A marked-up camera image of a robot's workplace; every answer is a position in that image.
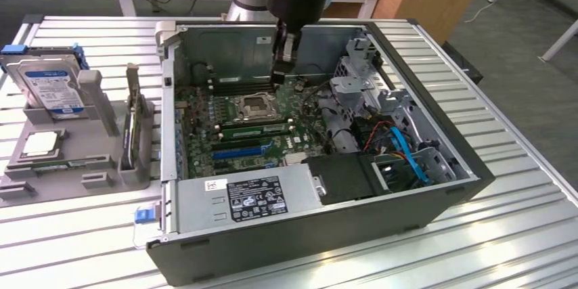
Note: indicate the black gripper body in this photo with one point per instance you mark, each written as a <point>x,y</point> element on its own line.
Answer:
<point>295,1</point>

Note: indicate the black RAM slot bank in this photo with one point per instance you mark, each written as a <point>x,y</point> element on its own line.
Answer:
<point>239,86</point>

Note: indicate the green installed RAM stick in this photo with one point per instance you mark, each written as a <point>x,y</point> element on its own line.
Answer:
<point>252,130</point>

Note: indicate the green loose RAM stick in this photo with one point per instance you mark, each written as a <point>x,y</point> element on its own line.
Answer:
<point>49,164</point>

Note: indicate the CPU socket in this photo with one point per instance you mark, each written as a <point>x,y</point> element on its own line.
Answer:
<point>254,108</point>

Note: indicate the silver disk bay cage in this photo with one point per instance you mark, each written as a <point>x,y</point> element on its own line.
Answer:
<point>350,86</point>

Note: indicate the blue expansion slot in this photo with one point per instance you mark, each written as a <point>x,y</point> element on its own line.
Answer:
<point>236,153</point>

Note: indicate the green motherboard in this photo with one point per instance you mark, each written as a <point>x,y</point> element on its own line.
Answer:
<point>200,153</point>

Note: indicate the graphics card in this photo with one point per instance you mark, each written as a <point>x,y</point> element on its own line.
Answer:
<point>131,116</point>

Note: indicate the silver power supply with label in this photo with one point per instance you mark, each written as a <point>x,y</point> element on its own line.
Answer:
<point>203,201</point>

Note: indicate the hard disk with blue label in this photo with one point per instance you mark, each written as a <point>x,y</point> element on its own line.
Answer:
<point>49,82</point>

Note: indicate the black open PC case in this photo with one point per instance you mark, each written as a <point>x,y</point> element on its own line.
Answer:
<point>315,245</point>

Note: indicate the blue case latch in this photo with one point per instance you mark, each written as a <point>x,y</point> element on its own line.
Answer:
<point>144,216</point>

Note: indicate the silver CPU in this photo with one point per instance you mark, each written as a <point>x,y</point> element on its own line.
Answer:
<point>40,144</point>

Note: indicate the white table leg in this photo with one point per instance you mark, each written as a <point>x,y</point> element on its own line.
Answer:
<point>559,40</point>

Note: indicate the blue disk caddy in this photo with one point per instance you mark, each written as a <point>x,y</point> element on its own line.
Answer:
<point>11,48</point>

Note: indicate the grey parts rack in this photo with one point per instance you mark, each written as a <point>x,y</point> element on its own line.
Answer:
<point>53,184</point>

